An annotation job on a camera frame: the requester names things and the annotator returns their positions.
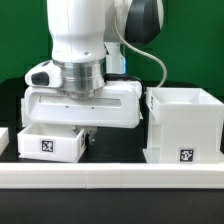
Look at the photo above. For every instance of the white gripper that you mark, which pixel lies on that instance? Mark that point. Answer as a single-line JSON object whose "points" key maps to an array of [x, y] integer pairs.
{"points": [[116, 104]]}

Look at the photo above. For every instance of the white front drawer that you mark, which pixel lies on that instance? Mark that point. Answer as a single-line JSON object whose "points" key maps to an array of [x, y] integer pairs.
{"points": [[51, 142]]}

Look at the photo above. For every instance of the white drawer cabinet box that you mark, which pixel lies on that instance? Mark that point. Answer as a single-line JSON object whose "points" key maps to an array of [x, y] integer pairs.
{"points": [[186, 126]]}

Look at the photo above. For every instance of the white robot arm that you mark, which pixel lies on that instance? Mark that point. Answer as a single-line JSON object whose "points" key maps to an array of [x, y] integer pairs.
{"points": [[81, 85]]}

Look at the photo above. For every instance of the white left fence piece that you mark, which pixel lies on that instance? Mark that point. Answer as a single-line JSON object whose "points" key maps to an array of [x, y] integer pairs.
{"points": [[4, 139]]}

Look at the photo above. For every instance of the white front fence rail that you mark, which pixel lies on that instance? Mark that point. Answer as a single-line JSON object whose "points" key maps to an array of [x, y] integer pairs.
{"points": [[101, 176]]}

